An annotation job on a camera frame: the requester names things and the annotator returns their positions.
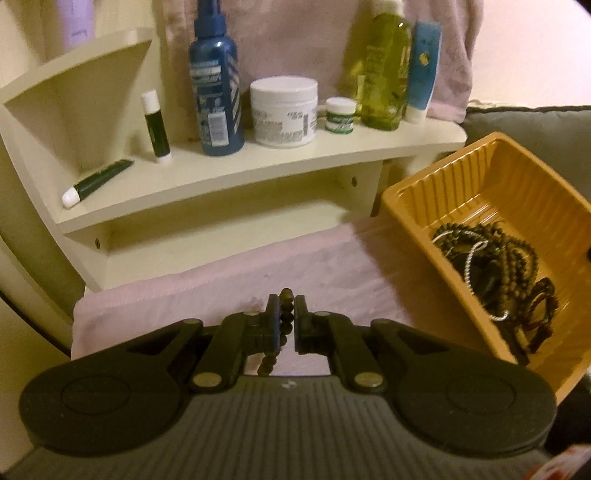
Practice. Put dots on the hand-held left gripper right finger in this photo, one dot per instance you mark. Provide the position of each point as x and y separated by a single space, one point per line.
301 323

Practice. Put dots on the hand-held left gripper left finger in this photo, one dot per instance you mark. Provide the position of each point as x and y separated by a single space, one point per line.
274 323

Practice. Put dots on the orange plastic tray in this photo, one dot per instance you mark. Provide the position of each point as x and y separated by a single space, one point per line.
531 184

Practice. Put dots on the cream shelf unit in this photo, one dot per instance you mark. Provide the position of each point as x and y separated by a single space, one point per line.
277 166

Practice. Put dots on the small white green-label jar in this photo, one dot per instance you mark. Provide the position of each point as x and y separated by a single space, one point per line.
340 117

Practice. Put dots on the large white jar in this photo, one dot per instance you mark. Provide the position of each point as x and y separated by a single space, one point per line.
285 113

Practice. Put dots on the small green white-capped tube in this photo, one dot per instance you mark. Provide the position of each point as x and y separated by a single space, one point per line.
99 182

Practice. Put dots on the green lip balm stick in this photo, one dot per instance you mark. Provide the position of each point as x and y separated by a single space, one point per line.
157 129

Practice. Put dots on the blue spray bottle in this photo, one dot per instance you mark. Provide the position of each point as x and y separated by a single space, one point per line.
217 92

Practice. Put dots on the green spray bottle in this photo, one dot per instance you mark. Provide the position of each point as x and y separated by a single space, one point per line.
384 74

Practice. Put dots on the blue and white tube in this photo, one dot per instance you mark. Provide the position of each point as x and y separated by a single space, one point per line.
422 69

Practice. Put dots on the pink hanging towel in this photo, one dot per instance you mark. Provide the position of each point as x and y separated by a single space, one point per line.
295 37

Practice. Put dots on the white red printed packet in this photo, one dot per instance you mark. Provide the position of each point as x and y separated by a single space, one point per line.
572 464

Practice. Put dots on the grey cushion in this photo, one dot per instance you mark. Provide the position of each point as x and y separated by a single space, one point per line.
545 129

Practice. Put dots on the purple tube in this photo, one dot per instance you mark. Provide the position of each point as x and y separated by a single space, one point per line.
77 23

